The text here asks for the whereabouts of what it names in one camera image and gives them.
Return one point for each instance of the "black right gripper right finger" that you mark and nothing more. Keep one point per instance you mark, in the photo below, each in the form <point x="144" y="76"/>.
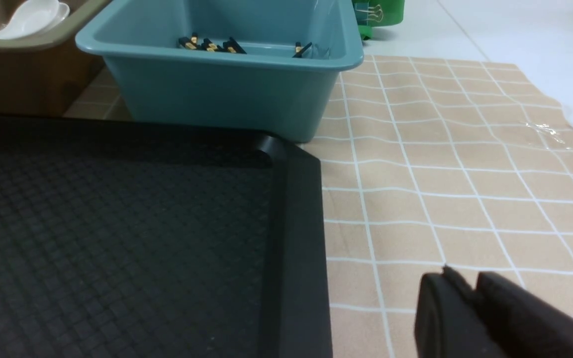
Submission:
<point x="521" y="323"/>

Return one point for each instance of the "metal binder clip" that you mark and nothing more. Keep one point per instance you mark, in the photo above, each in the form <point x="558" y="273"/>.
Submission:
<point x="367" y="14"/>

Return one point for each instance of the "green cloth backdrop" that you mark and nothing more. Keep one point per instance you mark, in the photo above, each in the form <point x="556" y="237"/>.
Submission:
<point x="393" y="11"/>

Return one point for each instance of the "bundle of black chopsticks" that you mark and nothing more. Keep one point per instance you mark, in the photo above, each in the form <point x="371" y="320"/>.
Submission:
<point x="196" y="43"/>

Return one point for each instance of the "olive brown plastic bin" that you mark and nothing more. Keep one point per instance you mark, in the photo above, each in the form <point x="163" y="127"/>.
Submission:
<point x="45" y="74"/>

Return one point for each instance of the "beige checked tablecloth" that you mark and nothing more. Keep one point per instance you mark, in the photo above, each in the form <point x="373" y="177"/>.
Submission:
<point x="431" y="162"/>

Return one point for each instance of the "teal blue plastic bin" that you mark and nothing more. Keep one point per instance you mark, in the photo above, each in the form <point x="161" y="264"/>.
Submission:
<point x="265" y="89"/>

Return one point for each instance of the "white ceramic spoon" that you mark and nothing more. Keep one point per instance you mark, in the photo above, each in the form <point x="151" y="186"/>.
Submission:
<point x="30" y="17"/>

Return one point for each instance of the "black plastic serving tray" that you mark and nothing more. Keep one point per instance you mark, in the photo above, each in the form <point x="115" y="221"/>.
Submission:
<point x="132" y="240"/>

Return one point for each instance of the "lone black chopstick in bin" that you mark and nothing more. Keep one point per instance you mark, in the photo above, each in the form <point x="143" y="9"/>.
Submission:
<point x="300" y="49"/>

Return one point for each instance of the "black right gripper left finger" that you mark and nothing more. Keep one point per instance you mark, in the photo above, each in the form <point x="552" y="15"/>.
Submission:
<point x="447" y="324"/>

